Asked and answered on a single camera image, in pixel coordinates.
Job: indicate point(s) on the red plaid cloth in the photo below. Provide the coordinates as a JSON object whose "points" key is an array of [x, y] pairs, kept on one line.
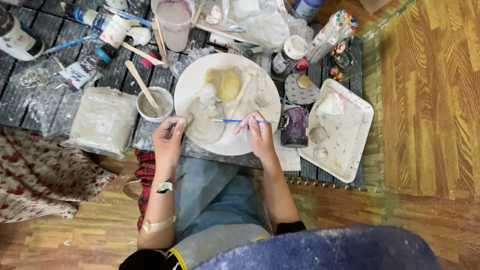
{"points": [[144, 176]]}

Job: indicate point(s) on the blue label paint tube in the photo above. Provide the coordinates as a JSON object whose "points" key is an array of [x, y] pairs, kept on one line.
{"points": [[90, 17]]}

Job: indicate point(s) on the floral red and white cloth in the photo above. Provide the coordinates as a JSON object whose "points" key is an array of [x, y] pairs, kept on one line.
{"points": [[37, 176]]}

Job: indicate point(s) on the white clay figurine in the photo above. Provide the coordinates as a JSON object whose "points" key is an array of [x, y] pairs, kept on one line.
{"points": [[208, 96]]}

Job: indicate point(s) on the pink cap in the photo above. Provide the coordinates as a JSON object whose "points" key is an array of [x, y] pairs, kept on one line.
{"points": [[149, 60]]}

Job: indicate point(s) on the white and black tape piece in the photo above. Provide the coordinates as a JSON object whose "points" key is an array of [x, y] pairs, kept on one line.
{"points": [[164, 186]]}

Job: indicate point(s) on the thin blue paintbrush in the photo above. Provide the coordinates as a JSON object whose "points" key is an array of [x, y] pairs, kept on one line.
{"points": [[225, 120]]}

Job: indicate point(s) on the wooden spatula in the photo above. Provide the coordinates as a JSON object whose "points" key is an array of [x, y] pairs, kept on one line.
{"points": [[140, 82]]}

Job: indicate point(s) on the pair of wooden sticks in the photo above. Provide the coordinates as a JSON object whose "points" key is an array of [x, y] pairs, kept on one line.
{"points": [[161, 41]]}

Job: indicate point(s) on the white rectangular paint-stained tray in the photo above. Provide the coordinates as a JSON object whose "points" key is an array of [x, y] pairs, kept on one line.
{"points": [[347, 138]]}

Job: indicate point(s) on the person's light blue apron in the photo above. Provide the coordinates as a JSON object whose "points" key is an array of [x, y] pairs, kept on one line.
{"points": [[213, 202]]}

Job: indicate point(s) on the grey plank-pattern mat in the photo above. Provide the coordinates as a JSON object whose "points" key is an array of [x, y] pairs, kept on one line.
{"points": [[112, 71]]}

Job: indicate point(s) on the crumpled clear plastic bag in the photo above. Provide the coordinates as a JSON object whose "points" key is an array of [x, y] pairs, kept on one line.
{"points": [[268, 26]]}

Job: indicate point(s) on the small white clay ball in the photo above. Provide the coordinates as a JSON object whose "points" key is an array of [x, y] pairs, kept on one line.
{"points": [[320, 152]]}

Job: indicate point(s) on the clear bag of grey clay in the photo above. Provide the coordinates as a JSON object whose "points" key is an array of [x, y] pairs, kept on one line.
{"points": [[103, 120]]}

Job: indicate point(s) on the dark paint bottle white cap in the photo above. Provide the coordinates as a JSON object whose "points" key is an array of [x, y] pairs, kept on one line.
{"points": [[288, 58]]}

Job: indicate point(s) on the grey sandpaper disc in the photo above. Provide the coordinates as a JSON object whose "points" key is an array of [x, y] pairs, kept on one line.
{"points": [[298, 93]]}

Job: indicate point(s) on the grey clay blob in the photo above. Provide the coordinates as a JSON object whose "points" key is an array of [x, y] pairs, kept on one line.
{"points": [[318, 134]]}

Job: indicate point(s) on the purple cup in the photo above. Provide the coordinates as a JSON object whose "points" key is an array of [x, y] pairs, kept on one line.
{"points": [[295, 127]]}

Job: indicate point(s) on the beige tape strip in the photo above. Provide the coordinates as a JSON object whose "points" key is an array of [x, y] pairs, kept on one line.
{"points": [[158, 225]]}

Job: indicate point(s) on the pack of coloured markers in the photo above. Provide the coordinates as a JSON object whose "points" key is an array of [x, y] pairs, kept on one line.
{"points": [[332, 33]]}

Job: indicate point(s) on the yellow clay lump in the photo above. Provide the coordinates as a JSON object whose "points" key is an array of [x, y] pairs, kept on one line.
{"points": [[224, 83]]}

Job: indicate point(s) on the small painted figurines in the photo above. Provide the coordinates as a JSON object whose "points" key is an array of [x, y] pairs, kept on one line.
{"points": [[336, 73]]}

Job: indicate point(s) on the large black and white bottle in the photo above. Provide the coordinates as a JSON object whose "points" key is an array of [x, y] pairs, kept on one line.
{"points": [[17, 37]]}

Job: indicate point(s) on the crumpled white tissue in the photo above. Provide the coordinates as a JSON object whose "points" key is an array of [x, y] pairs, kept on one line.
{"points": [[330, 104]]}

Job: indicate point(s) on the person's right hand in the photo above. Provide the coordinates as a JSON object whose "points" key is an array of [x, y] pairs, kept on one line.
{"points": [[261, 138]]}

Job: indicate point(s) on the small gold ornament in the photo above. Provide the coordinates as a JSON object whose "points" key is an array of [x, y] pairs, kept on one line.
{"points": [[304, 81]]}

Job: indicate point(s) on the blue bottle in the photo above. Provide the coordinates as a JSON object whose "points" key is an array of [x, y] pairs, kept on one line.
{"points": [[307, 7]]}

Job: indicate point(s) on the flat wooden stick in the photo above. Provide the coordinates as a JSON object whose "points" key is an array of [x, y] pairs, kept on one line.
{"points": [[141, 53]]}

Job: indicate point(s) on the person's blue fleece top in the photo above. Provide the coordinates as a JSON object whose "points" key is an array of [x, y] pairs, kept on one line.
{"points": [[318, 251]]}

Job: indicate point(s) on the wooden modelling stick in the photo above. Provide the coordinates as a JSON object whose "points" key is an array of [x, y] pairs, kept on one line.
{"points": [[240, 95]]}

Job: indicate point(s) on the white paint tube black cap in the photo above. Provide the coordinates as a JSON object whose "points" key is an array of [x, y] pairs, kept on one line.
{"points": [[86, 67]]}

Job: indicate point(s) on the clear bag of metal rings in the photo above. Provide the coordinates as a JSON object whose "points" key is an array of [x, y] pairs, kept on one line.
{"points": [[35, 80]]}

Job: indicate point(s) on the white paper sheet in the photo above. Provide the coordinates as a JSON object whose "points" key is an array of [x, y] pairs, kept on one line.
{"points": [[289, 159]]}

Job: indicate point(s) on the large white round plate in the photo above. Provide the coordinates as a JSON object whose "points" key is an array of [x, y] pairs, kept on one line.
{"points": [[247, 75]]}

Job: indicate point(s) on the flat grey clay disc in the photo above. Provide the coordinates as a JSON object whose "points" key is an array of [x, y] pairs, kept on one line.
{"points": [[204, 129]]}

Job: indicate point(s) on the small white slip bowl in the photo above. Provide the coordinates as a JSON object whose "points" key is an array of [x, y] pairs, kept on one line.
{"points": [[165, 100]]}

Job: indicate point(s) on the pink sponge piece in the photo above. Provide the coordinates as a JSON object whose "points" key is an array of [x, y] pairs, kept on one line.
{"points": [[302, 64]]}

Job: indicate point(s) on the person's left hand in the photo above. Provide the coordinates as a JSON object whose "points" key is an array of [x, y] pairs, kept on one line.
{"points": [[167, 142]]}

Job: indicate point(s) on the clear cup of cloudy water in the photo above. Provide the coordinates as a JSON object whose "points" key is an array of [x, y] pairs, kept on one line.
{"points": [[174, 24]]}

